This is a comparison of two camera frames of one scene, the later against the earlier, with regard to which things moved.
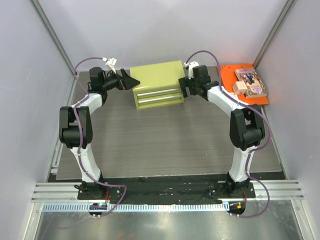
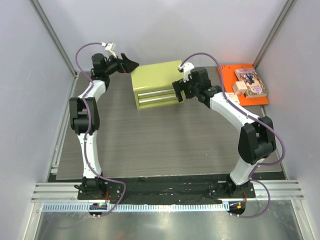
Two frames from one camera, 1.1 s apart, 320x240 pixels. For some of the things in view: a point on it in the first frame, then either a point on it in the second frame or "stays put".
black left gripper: [126, 81] → [124, 65]
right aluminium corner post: [286, 7] stays put
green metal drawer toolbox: [159, 84] stays put
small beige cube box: [239, 87] stays put
